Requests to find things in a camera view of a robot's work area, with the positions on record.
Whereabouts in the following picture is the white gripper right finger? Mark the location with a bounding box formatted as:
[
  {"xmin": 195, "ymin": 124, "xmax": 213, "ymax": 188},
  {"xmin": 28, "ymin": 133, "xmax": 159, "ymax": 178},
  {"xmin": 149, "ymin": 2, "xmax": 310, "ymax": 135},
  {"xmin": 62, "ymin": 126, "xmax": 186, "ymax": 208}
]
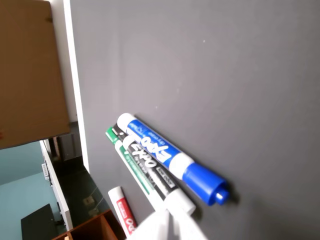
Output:
[{"xmin": 168, "ymin": 209, "xmax": 209, "ymax": 240}]

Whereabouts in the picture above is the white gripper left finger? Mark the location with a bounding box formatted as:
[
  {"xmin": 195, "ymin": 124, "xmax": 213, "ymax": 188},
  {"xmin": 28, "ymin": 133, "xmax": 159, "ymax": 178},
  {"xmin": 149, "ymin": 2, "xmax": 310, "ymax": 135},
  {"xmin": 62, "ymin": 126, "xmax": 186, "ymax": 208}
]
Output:
[{"xmin": 126, "ymin": 208, "xmax": 172, "ymax": 240}]

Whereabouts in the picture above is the red Expo marker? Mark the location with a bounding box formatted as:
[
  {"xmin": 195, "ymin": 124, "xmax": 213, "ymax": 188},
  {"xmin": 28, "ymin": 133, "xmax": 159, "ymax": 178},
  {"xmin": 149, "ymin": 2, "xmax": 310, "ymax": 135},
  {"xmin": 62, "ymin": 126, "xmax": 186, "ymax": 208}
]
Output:
[{"xmin": 107, "ymin": 186, "xmax": 138, "ymax": 239}]

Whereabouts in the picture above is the black Expo marker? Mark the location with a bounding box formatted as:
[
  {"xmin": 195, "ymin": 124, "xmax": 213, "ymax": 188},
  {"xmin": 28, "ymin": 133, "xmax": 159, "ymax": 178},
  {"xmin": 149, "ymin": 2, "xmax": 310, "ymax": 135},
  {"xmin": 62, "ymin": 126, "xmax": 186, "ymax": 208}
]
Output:
[{"xmin": 122, "ymin": 135, "xmax": 197, "ymax": 216}]

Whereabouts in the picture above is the blue Expo marker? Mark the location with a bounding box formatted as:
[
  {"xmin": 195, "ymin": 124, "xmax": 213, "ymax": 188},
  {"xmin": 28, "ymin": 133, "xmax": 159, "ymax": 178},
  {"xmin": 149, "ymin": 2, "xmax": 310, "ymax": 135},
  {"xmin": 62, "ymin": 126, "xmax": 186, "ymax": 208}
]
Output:
[{"xmin": 116, "ymin": 112, "xmax": 229, "ymax": 207}]

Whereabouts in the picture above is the green Expo marker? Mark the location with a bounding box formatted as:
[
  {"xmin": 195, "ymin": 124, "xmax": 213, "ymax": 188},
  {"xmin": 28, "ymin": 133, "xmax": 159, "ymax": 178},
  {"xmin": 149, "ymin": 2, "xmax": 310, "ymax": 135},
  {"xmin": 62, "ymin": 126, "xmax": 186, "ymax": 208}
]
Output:
[{"xmin": 104, "ymin": 126, "xmax": 167, "ymax": 214}]

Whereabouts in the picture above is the wooden cubby shelf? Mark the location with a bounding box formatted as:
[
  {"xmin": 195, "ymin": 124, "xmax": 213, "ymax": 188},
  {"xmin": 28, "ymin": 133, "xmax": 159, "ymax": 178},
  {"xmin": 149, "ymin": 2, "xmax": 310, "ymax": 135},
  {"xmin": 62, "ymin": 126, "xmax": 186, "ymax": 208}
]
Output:
[{"xmin": 51, "ymin": 208, "xmax": 127, "ymax": 240}]

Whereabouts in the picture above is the white shelf board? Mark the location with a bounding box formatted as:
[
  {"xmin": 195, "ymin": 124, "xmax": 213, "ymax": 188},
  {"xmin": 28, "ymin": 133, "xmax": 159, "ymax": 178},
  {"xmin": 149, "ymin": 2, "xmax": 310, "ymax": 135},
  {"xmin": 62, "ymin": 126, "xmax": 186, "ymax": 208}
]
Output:
[{"xmin": 39, "ymin": 139, "xmax": 74, "ymax": 232}]

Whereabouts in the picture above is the black flat box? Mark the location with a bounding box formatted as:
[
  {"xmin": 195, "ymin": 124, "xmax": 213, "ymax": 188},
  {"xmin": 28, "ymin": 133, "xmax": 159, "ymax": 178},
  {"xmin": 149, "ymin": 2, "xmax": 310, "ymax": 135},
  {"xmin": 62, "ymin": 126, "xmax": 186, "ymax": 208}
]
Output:
[{"xmin": 20, "ymin": 203, "xmax": 62, "ymax": 240}]

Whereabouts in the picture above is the brown cardboard box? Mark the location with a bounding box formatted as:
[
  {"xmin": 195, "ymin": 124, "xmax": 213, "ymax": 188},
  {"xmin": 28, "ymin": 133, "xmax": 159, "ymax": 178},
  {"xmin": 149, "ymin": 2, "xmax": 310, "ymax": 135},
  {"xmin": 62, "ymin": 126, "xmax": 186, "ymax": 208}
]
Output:
[{"xmin": 0, "ymin": 0, "xmax": 71, "ymax": 151}]

